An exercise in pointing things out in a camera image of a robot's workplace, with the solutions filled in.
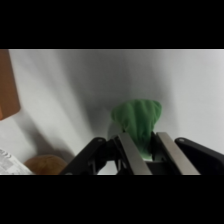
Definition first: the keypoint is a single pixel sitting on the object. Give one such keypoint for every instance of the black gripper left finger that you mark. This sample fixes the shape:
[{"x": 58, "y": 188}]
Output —
[{"x": 135, "y": 156}]

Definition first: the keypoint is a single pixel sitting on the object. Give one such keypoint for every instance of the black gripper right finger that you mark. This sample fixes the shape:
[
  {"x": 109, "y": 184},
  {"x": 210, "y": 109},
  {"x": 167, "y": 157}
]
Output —
[{"x": 176, "y": 156}]

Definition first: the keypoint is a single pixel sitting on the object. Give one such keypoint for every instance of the green plush triangle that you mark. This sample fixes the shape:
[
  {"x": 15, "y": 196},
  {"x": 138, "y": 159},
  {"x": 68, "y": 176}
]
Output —
[{"x": 138, "y": 118}]

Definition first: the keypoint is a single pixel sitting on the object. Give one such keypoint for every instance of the brown plush toy with tag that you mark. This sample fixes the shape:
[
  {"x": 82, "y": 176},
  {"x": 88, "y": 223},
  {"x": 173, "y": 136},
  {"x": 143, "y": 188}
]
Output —
[{"x": 45, "y": 165}]

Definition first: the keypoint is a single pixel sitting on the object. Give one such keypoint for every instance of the wooden block with blue circle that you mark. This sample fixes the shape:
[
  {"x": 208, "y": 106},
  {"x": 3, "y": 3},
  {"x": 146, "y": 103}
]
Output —
[{"x": 7, "y": 86}]

